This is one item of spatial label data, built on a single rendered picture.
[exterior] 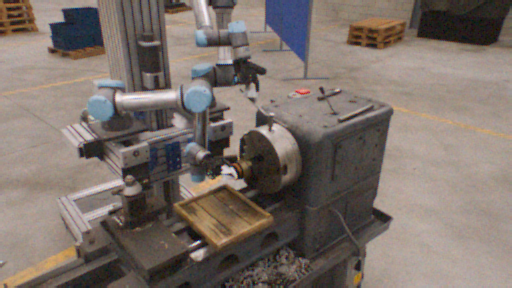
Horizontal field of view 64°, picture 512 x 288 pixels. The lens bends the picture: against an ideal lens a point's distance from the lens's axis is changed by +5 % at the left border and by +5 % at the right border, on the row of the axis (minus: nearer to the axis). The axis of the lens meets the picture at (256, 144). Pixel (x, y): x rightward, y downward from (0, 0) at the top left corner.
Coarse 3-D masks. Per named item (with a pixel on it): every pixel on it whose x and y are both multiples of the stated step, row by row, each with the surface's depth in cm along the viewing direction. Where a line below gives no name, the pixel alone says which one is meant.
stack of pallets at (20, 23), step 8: (0, 0) 880; (8, 0) 959; (16, 0) 937; (24, 0) 917; (0, 8) 883; (8, 8) 957; (16, 8) 944; (32, 8) 935; (0, 16) 890; (8, 16) 933; (16, 16) 945; (24, 16) 958; (32, 16) 938; (0, 24) 923; (8, 24) 901; (16, 24) 942; (24, 24) 952; (32, 24) 940; (8, 32) 905; (16, 32) 922; (24, 32) 932
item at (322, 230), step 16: (352, 192) 208; (368, 192) 219; (304, 208) 192; (320, 208) 193; (336, 208) 204; (352, 208) 214; (368, 208) 226; (304, 224) 195; (320, 224) 200; (336, 224) 210; (352, 224) 222; (304, 240) 199; (320, 240) 205; (336, 240) 215; (304, 256) 203
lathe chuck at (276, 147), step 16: (256, 128) 183; (272, 128) 181; (240, 144) 193; (256, 144) 182; (272, 144) 173; (288, 144) 176; (256, 160) 189; (272, 160) 176; (288, 160) 174; (288, 176) 177; (272, 192) 183
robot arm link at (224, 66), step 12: (216, 0) 207; (228, 0) 208; (216, 12) 211; (228, 12) 211; (216, 24) 214; (228, 24) 212; (228, 48) 215; (228, 60) 216; (216, 72) 216; (228, 72) 217; (228, 84) 220
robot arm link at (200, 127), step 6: (204, 78) 185; (198, 114) 193; (204, 114) 194; (198, 120) 195; (204, 120) 196; (198, 126) 196; (204, 126) 197; (198, 132) 198; (204, 132) 199; (198, 138) 199; (204, 138) 200; (198, 144) 201; (204, 144) 202
